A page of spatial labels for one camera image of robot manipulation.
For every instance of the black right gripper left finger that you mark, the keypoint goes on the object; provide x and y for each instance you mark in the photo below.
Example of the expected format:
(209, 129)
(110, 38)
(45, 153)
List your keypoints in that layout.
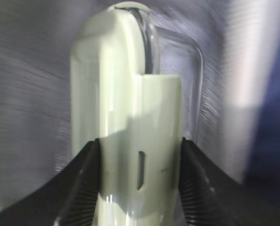
(69, 199)

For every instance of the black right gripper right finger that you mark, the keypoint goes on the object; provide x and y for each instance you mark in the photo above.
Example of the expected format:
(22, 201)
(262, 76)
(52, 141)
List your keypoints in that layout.
(209, 197)

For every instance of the glass container green lid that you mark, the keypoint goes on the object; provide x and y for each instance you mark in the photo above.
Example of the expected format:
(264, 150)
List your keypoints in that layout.
(137, 88)

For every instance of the navy blue lunch bag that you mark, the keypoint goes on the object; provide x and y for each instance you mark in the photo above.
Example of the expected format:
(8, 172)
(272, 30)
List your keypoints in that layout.
(239, 113)

